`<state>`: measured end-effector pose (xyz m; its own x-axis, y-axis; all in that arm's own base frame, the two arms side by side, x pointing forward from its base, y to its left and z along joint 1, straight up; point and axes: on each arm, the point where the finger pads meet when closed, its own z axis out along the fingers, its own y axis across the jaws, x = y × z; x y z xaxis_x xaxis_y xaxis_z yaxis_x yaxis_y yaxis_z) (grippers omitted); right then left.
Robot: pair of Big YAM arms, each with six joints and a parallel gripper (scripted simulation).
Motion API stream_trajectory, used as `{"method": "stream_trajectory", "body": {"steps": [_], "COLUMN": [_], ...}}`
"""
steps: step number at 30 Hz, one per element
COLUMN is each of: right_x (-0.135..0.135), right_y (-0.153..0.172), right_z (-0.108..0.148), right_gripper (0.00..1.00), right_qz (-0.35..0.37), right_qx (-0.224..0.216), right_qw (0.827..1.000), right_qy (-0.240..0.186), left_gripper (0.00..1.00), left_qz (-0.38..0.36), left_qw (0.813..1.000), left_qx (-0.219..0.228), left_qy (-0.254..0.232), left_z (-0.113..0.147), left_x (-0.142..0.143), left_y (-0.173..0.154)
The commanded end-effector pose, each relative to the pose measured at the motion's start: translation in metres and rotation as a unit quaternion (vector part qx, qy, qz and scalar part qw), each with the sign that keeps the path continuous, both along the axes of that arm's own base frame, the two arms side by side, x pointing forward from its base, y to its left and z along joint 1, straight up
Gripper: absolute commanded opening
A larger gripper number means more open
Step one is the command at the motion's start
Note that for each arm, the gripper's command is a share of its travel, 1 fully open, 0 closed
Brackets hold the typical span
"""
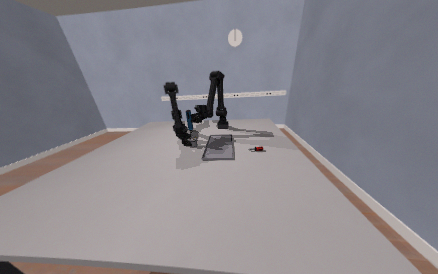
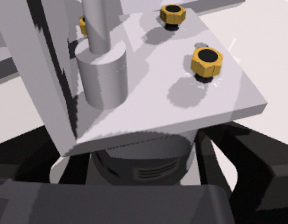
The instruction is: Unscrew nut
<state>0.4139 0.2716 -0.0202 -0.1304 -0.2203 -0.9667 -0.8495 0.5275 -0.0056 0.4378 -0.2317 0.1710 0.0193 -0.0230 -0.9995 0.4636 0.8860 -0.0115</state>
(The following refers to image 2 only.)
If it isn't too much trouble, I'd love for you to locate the grey metal bracket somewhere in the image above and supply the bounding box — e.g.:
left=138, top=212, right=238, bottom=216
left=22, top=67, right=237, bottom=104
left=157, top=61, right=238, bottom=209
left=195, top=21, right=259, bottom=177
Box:
left=0, top=0, right=268, bottom=157

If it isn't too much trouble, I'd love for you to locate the dark blue nut driver barrel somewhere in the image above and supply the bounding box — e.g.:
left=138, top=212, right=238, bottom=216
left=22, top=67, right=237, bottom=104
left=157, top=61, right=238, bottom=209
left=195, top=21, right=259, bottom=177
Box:
left=75, top=0, right=128, bottom=110

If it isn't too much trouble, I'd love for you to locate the yellow hex nut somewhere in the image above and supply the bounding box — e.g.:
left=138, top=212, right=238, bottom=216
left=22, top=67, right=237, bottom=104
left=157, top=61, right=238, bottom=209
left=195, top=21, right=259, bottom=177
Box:
left=190, top=47, right=223, bottom=77
left=79, top=15, right=87, bottom=35
left=160, top=4, right=186, bottom=24

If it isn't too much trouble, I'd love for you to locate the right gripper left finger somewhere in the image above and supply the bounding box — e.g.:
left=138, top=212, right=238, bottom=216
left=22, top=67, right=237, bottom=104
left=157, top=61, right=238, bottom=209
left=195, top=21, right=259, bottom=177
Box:
left=0, top=125, right=91, bottom=185

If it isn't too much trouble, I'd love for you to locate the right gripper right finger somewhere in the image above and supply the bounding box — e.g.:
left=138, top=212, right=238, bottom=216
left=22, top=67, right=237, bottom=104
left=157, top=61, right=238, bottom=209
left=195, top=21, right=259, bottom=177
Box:
left=195, top=121, right=288, bottom=224

